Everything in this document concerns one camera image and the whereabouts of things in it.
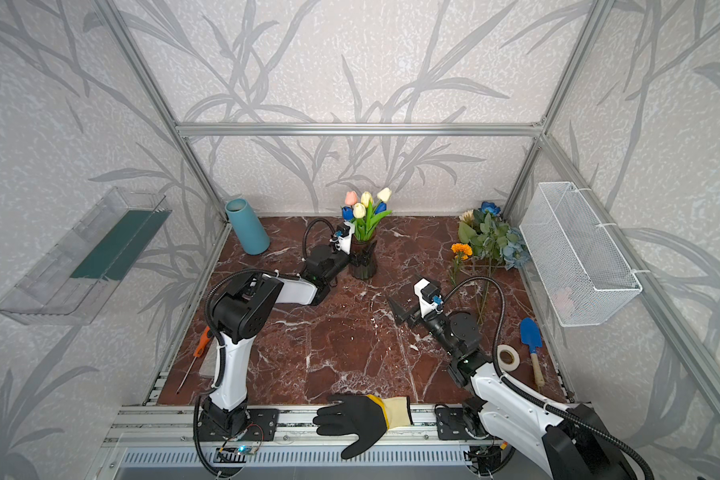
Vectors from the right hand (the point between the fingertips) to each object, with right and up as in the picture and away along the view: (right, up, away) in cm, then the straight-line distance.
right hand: (404, 276), depth 75 cm
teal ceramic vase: (-50, +11, +26) cm, 58 cm away
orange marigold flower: (+23, +5, +30) cm, 38 cm away
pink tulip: (-15, +21, +10) cm, 28 cm away
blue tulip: (-15, +17, +5) cm, 23 cm away
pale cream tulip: (-12, +17, +5) cm, 21 cm away
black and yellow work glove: (-10, -35, -1) cm, 37 cm away
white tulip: (-5, +22, +9) cm, 24 cm away
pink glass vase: (-12, +3, +13) cm, 18 cm away
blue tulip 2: (-6, +19, +9) cm, 22 cm away
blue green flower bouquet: (+35, +9, +30) cm, 47 cm away
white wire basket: (+36, +3, -13) cm, 38 cm away
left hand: (-10, +13, +18) cm, 25 cm away
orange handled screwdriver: (-58, -23, +9) cm, 63 cm away
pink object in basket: (+40, -6, -1) cm, 40 cm away
